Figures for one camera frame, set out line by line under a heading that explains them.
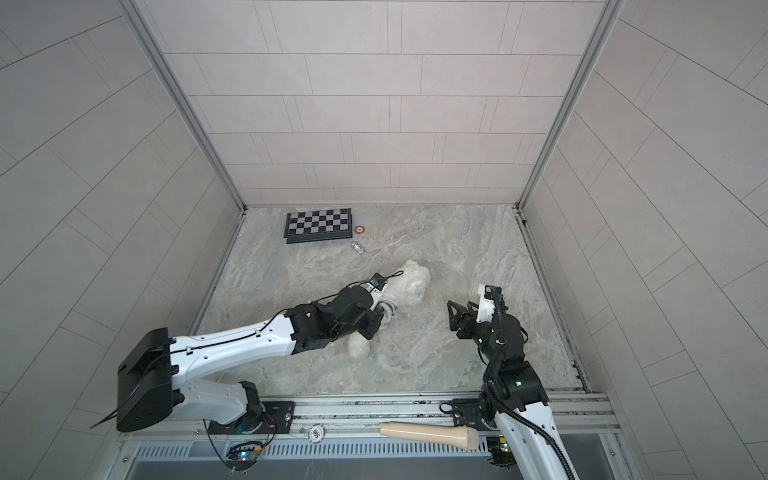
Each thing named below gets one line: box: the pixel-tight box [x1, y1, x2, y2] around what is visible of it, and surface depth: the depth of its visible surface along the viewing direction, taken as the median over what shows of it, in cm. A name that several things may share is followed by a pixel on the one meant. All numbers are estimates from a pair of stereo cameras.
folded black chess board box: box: [284, 208, 353, 244], surface depth 108 cm
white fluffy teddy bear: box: [347, 260, 431, 359], surface depth 78 cm
